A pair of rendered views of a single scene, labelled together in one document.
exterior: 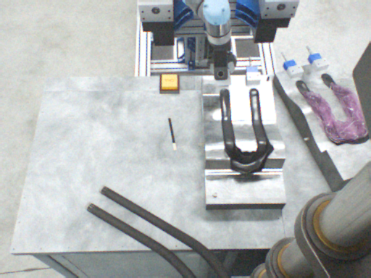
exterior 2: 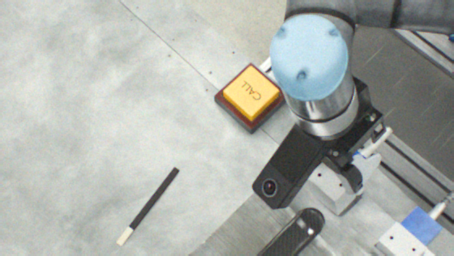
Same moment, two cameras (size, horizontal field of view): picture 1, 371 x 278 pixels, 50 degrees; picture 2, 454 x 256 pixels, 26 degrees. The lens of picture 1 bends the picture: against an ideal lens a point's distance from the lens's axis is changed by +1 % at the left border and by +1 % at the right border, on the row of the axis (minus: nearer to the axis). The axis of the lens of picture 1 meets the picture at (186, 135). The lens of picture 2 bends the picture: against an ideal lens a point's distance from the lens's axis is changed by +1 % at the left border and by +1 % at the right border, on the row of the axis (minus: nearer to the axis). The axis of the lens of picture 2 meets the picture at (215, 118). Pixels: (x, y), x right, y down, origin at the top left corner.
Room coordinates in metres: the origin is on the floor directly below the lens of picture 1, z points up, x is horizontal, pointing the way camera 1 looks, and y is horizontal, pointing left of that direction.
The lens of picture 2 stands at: (0.51, -0.36, 2.15)
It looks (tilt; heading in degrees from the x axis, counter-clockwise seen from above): 67 degrees down; 50
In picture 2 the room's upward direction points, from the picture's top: 5 degrees counter-clockwise
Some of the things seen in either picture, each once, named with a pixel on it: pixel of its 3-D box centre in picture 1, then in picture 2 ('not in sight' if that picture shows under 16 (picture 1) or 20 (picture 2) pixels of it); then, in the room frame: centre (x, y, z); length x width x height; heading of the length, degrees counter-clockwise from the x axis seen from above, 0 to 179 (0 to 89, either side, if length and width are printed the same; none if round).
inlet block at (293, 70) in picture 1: (288, 64); not in sight; (1.01, -0.40, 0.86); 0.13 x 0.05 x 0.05; 18
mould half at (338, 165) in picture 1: (336, 115); not in sight; (0.77, -0.55, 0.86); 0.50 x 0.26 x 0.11; 18
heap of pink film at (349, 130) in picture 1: (338, 108); not in sight; (0.77, -0.54, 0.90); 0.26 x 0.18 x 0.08; 18
